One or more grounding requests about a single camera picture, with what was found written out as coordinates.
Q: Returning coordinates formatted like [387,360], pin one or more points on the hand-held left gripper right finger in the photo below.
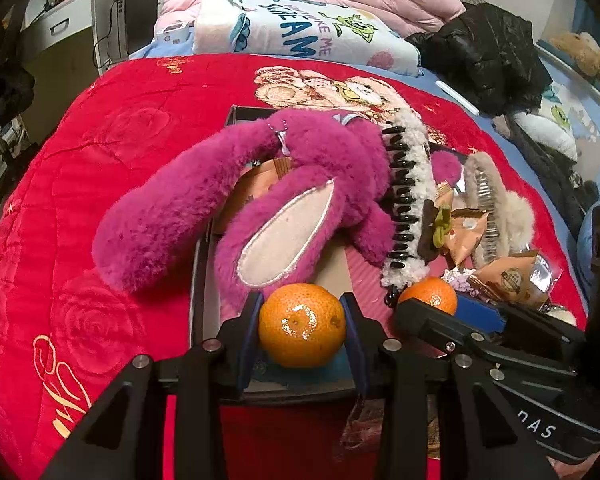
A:
[356,360]

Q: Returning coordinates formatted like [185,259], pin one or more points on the black shallow box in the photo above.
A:
[207,305]

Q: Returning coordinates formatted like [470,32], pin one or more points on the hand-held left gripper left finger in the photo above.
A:
[247,355]

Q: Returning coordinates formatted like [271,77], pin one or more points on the small orange tangerine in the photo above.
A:
[302,327]
[432,292]

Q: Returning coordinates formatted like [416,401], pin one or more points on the person's blue fleece clothing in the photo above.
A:
[585,245]

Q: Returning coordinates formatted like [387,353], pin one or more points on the clear badge packet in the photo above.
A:
[547,267]

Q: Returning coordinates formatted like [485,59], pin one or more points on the red printed blanket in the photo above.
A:
[80,160]

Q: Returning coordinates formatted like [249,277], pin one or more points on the white cartoon printed blanket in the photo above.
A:
[300,30]

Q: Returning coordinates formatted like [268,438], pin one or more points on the black computer tower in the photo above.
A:
[141,12]

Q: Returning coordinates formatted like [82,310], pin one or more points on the white cartoon pillow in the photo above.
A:
[550,125]

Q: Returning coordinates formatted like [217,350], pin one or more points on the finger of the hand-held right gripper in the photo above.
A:
[480,312]
[430,325]

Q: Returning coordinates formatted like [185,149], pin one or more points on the white desk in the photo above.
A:
[65,25]

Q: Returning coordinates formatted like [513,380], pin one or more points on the white fluffy hair clip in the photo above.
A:
[415,160]

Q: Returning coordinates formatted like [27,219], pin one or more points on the black puffer jacket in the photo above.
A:
[485,55]

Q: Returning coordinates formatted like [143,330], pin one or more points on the purple white scrunchie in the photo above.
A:
[457,280]

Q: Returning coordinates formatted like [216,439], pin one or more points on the olive bow hair clip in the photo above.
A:
[437,227]

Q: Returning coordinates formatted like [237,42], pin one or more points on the dark clothes pile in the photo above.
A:
[550,180]

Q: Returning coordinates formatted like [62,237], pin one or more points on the brown flat snack packet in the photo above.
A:
[505,280]

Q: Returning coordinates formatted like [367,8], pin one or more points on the brown teddy bear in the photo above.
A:
[590,57]

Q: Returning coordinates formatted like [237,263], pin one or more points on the cream triangular snack packet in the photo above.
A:
[445,195]

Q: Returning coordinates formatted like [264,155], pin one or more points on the magenta plush toy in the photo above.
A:
[180,200]

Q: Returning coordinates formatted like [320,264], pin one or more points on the white slim remote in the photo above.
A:
[457,97]

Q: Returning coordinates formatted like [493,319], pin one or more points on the beige fluffy hair clip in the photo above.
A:
[510,205]

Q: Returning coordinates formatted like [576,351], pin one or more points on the small white pink device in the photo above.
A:
[175,32]

